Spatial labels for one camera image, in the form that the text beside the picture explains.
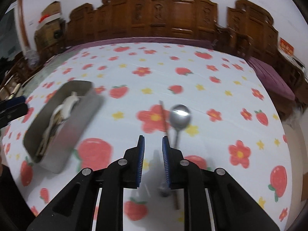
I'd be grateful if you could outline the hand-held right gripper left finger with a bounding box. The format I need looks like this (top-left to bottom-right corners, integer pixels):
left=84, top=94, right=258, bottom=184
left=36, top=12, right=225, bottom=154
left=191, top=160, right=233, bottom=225
left=26, top=135, right=145, bottom=231

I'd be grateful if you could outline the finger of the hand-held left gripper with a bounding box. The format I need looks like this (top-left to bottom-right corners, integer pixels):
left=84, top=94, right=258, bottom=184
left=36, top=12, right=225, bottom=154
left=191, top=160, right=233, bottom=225
left=0, top=95, right=26, bottom=109
left=0, top=103, right=28, bottom=126

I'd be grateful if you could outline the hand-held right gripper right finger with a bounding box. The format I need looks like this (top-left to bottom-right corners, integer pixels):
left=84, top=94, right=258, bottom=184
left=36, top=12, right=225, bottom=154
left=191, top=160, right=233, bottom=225
left=162, top=136, right=282, bottom=231

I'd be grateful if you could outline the white plastic rice paddle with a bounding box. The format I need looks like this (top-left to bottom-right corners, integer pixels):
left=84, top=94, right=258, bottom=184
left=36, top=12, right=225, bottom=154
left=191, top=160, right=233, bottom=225
left=43, top=105, right=66, bottom=140

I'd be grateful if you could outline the large metal spoon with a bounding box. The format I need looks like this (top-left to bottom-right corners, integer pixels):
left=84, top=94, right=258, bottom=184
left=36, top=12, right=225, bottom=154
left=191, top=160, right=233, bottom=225
left=157, top=104, right=192, bottom=198

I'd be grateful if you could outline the white ceramic soup spoon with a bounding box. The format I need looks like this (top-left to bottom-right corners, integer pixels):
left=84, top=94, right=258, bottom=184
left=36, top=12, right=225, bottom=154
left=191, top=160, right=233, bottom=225
left=61, top=91, right=80, bottom=113

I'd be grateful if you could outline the rectangular metal container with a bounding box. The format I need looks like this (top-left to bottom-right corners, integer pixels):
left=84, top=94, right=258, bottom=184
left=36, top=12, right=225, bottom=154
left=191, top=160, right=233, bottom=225
left=23, top=80, right=105, bottom=174

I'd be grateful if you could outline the wooden chair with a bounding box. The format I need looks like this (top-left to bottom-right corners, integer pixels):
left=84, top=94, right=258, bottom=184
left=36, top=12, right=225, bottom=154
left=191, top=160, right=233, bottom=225
left=0, top=55, right=32, bottom=97

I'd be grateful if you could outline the clear plastic bag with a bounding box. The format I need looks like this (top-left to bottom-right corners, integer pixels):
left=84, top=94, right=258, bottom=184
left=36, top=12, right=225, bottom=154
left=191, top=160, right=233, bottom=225
left=25, top=49, right=40, bottom=66

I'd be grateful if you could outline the large cardboard box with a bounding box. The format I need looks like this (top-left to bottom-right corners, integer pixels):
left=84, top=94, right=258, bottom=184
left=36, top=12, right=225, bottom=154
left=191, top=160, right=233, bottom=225
left=33, top=20, right=67, bottom=54

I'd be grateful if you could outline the person's dark clothing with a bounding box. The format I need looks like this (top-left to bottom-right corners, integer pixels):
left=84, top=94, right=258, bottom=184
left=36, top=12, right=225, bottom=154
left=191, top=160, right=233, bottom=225
left=0, top=164, right=33, bottom=231

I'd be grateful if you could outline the small cardboard box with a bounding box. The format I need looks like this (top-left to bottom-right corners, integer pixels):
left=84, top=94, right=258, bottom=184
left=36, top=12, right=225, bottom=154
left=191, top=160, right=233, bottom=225
left=39, top=1, right=62, bottom=23

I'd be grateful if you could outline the purple sofa cushion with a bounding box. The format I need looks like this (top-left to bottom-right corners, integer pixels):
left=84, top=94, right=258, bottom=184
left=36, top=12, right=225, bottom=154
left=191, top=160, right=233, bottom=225
left=71, top=37, right=218, bottom=51

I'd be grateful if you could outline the purple armchair cushion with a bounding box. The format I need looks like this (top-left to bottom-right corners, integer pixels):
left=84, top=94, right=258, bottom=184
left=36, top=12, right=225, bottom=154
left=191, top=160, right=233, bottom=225
left=247, top=56, right=296, bottom=102

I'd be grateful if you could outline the carved wooden sofa bench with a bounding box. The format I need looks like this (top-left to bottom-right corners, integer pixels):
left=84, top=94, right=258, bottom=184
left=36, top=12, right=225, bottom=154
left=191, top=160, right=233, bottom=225
left=64, top=0, right=232, bottom=47

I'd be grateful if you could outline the carved wooden armchair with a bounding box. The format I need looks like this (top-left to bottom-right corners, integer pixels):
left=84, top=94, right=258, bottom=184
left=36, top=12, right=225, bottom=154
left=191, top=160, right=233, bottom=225
left=226, top=0, right=304, bottom=117

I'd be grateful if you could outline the red desk calendar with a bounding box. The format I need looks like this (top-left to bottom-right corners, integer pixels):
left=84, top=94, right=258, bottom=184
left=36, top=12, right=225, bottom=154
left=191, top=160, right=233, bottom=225
left=279, top=37, right=295, bottom=55

